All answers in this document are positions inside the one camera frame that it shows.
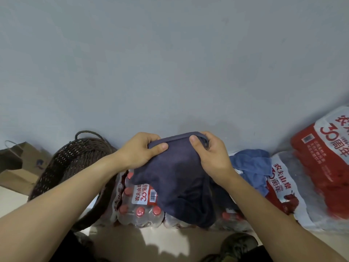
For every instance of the person's left forearm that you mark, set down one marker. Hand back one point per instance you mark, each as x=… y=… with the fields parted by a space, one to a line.
x=54 y=210

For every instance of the brown paper bag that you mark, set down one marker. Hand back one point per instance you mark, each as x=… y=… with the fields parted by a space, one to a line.
x=19 y=171

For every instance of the dark blue towel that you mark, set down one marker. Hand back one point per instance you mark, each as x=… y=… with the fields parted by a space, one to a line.
x=177 y=182

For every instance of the cream towel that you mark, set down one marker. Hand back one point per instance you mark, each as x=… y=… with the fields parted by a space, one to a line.
x=239 y=171

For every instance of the person's right forearm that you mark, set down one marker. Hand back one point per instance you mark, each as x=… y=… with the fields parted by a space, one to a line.
x=278 y=221

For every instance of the person's left grey shoe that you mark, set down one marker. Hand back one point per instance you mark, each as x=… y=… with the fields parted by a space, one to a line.
x=84 y=241

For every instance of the person's right grey shoe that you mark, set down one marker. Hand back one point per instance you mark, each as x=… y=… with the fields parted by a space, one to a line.
x=237 y=245

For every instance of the person's right hand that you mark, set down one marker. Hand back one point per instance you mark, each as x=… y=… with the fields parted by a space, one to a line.
x=215 y=160

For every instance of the dark brown wicker basket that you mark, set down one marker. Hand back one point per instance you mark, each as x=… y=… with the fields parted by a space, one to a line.
x=71 y=160

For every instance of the person's left hand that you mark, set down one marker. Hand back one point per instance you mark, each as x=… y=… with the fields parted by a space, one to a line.
x=136 y=152

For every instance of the light blue towel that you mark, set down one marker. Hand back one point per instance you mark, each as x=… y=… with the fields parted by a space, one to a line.
x=250 y=163

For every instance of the person's grey shoe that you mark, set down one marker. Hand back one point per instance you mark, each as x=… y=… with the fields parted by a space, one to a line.
x=84 y=241
x=237 y=245

